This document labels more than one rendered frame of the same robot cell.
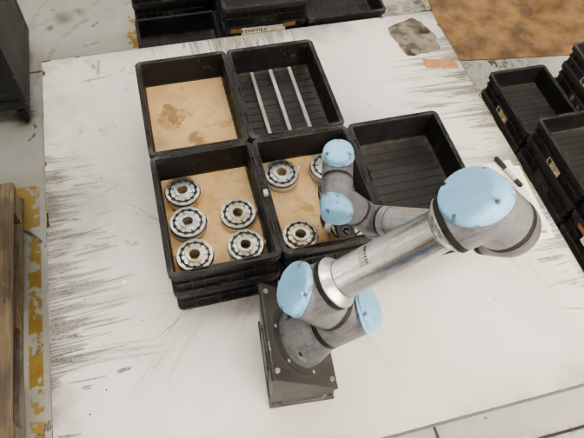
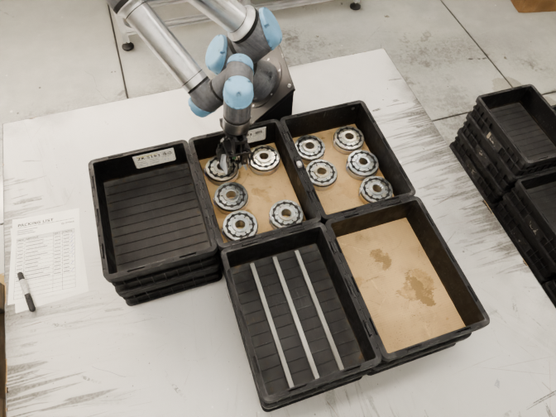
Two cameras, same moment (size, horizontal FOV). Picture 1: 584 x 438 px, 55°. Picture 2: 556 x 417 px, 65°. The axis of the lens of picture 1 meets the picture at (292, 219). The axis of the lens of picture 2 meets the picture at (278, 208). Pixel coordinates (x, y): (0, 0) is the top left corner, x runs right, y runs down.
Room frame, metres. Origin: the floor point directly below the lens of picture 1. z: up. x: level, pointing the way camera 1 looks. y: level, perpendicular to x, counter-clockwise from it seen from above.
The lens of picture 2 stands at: (1.68, -0.02, 1.99)
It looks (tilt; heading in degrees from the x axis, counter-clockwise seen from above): 59 degrees down; 177
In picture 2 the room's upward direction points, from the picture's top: 4 degrees clockwise
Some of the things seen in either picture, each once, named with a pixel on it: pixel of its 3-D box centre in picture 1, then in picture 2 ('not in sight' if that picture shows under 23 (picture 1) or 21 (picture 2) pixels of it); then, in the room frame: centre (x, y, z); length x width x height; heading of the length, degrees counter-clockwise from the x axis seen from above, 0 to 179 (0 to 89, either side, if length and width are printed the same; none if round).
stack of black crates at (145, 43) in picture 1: (182, 52); not in sight; (2.17, 0.63, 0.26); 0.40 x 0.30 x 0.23; 109
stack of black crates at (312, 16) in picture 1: (335, 23); not in sight; (2.43, -0.13, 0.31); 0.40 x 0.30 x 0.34; 109
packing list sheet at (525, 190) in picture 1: (506, 201); (45, 255); (1.11, -0.71, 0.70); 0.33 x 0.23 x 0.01; 19
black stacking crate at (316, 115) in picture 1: (282, 99); (294, 309); (1.32, 0.07, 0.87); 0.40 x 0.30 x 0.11; 19
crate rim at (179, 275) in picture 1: (213, 206); (344, 156); (0.84, 0.22, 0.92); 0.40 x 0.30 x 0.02; 19
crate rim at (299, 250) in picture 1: (316, 187); (251, 179); (0.94, -0.06, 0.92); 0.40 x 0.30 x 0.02; 19
